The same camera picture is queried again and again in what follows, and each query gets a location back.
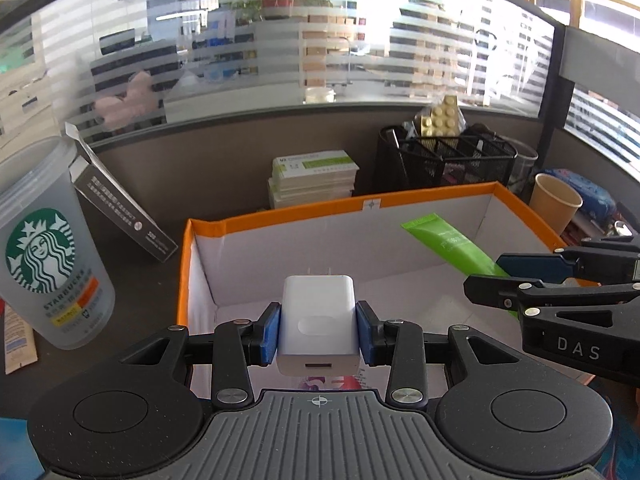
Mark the beige paper cup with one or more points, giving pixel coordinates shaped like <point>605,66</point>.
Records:
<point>552,205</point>

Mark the beige sachet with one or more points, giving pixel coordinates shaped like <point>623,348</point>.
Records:
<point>19,340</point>

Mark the translucent plastic cup green logo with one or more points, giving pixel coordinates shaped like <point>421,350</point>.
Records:
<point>45,260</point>

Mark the green tube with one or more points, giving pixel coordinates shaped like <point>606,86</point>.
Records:
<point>445,242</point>

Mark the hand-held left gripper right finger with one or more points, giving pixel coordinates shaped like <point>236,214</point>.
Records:
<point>368,335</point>

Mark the printed blue red desk mat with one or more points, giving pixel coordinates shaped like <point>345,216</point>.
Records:
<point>625,435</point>

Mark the black mesh desk organizer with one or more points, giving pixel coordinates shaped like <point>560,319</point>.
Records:
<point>450,165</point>

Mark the blue printed packet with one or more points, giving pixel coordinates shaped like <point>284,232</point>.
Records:
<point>590,195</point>

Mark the orange cardboard box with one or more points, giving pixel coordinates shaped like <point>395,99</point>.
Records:
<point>310,245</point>

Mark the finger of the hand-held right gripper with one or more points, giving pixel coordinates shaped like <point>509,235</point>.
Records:
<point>495,290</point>
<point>530,266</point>

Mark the stack of white boxes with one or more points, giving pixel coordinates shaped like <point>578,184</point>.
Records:
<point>305,192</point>

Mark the dark grey carton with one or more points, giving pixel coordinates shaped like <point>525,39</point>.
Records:
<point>120,210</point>

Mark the yellow pill blister pack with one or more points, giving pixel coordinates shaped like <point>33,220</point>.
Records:
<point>440,117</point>

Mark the green white carton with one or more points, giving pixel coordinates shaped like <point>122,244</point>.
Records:
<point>315,165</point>

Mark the pink plush toy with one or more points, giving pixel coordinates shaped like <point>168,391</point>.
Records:
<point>125,102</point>

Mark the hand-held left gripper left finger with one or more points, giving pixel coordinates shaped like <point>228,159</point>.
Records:
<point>268,335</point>

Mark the white power adapter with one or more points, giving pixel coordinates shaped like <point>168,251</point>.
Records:
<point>319,310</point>

